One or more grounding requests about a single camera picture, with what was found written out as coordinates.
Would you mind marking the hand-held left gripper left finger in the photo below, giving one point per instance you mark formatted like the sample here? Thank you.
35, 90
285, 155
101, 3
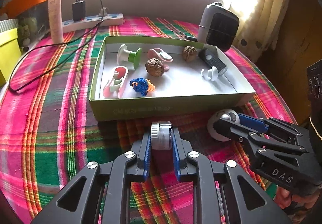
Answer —
148, 156

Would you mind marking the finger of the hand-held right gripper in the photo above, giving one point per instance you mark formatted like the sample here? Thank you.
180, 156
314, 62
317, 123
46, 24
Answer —
252, 122
231, 129

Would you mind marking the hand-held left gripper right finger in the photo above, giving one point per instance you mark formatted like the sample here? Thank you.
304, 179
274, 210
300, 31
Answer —
175, 158

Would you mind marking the white panda toy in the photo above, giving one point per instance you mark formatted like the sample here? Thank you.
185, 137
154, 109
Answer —
226, 113

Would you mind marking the white jar ribbed lid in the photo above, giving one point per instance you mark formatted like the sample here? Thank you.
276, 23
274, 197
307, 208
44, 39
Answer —
161, 135

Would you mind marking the green cardboard box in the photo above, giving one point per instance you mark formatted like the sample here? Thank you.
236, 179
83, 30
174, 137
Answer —
176, 108

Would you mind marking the white round knob toy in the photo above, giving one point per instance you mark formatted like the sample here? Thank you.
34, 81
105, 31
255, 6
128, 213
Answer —
212, 73

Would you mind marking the silver white rectangular device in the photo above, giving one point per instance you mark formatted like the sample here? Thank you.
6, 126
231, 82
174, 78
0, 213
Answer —
213, 61

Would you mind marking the blue orange crochet toy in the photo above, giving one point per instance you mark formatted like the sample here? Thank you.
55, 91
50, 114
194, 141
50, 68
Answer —
140, 86

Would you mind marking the pink white clip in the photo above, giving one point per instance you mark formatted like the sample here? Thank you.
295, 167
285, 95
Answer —
115, 83

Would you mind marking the small brown walnut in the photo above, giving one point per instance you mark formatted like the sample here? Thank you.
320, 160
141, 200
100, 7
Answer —
189, 54

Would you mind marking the large brown walnut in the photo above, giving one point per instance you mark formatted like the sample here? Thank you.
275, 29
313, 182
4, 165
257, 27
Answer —
154, 68

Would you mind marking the green white spool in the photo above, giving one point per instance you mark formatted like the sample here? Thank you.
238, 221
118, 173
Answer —
132, 57

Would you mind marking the pink clip pale green pad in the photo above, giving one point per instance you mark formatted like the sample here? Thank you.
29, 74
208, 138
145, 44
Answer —
161, 54

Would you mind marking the person's right hand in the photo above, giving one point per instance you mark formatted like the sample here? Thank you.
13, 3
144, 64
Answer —
299, 202

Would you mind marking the person's black printed clothing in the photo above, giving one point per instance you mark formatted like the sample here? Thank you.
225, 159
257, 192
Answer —
315, 113

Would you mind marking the brown wooden wardrobe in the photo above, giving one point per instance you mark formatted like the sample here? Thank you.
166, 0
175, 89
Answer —
289, 62

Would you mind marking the grey space heater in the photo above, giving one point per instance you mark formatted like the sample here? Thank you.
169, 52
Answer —
218, 27

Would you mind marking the pink green plaid tablecloth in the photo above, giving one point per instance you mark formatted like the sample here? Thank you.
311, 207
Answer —
50, 125

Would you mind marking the heart print curtain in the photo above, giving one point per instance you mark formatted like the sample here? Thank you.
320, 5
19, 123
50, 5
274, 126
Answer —
264, 12

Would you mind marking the white power strip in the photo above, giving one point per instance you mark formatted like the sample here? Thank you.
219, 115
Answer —
110, 20

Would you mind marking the white plug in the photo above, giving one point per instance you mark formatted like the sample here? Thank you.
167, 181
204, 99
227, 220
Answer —
104, 11

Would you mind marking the black charger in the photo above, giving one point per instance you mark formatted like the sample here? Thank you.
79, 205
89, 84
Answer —
78, 11

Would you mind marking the cream tube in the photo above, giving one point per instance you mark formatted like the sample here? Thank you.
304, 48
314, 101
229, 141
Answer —
55, 17

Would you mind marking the yellow box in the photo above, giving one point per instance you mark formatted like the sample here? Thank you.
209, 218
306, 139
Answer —
8, 57

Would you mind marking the glass tank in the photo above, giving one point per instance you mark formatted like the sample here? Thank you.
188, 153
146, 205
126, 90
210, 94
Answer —
32, 22

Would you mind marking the green striped box lid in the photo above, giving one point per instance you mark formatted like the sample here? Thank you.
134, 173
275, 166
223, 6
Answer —
8, 25

